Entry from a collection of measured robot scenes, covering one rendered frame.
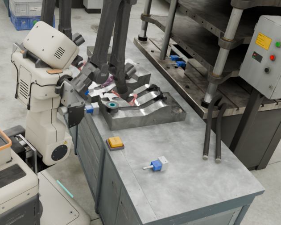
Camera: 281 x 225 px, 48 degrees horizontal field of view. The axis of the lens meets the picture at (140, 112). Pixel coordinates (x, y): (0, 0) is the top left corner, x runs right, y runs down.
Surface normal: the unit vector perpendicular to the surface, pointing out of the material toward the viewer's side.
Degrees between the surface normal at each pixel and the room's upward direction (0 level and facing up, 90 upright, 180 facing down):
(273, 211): 0
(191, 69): 90
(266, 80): 90
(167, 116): 90
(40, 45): 48
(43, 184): 0
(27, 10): 91
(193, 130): 0
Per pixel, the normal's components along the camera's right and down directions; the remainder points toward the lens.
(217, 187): 0.15, -0.81
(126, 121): 0.39, 0.57
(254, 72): -0.91, 0.11
